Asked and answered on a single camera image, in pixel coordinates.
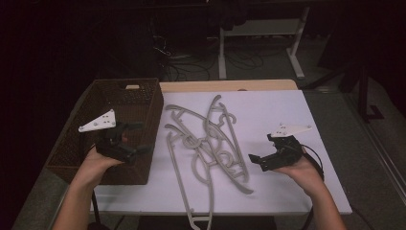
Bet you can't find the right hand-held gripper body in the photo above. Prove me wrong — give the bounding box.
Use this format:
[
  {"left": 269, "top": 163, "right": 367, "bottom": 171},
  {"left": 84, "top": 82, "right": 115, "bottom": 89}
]
[{"left": 267, "top": 122, "right": 312, "bottom": 171}]

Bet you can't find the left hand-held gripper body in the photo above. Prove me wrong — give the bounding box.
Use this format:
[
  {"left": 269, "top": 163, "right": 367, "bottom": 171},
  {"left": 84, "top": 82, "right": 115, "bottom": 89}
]
[{"left": 79, "top": 109, "right": 138, "bottom": 166}]

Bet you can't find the brown wicker basket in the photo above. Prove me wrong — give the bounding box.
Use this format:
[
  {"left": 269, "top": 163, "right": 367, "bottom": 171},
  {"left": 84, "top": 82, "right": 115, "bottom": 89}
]
[{"left": 45, "top": 78, "right": 165, "bottom": 186}]

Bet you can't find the grey plastic clothes hanger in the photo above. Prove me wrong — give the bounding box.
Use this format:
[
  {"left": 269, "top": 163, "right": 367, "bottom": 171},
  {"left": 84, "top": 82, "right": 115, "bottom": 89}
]
[
  {"left": 204, "top": 94, "right": 251, "bottom": 183},
  {"left": 164, "top": 103, "right": 251, "bottom": 185},
  {"left": 191, "top": 149, "right": 255, "bottom": 196},
  {"left": 164, "top": 124, "right": 224, "bottom": 167},
  {"left": 166, "top": 130, "right": 214, "bottom": 230}
]

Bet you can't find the person's right hand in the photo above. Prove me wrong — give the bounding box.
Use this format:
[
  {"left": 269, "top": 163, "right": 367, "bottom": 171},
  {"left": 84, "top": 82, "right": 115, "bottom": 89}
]
[{"left": 273, "top": 155, "right": 327, "bottom": 197}]

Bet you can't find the person's left hand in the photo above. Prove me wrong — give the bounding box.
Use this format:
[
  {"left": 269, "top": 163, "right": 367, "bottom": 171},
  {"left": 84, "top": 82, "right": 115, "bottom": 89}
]
[{"left": 72, "top": 147, "right": 124, "bottom": 190}]

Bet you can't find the white table cover board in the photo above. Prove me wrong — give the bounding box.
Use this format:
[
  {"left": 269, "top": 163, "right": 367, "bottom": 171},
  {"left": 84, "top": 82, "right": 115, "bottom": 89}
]
[{"left": 90, "top": 89, "right": 353, "bottom": 216}]

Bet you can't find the dark metal stand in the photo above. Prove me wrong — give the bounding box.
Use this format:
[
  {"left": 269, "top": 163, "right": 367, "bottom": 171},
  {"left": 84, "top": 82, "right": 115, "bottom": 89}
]
[{"left": 338, "top": 60, "right": 386, "bottom": 124}]

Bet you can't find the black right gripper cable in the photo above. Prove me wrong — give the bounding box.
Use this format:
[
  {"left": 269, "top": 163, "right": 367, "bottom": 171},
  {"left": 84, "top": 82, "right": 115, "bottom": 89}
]
[{"left": 300, "top": 144, "right": 326, "bottom": 230}]

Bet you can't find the bundle of black floor cables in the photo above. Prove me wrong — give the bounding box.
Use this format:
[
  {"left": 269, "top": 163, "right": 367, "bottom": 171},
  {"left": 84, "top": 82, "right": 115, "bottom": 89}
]
[{"left": 149, "top": 32, "right": 266, "bottom": 82}]

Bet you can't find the white metal desk frame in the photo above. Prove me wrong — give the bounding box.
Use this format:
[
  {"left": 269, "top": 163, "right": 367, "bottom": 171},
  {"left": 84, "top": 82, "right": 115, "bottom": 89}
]
[{"left": 217, "top": 5, "right": 311, "bottom": 81}]

